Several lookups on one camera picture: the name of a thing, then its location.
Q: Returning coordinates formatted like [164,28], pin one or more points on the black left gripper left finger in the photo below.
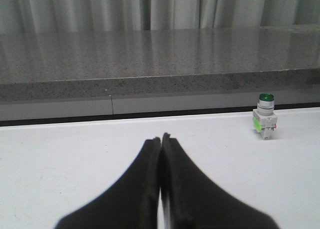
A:
[130,203]

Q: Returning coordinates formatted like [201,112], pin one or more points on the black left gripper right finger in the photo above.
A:
[192,201]

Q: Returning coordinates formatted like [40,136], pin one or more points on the grey granite counter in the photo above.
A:
[79,74]

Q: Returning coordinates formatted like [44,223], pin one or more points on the grey curtain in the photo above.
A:
[48,16]

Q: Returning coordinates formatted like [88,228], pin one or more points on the green push button switch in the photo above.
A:
[263,117]

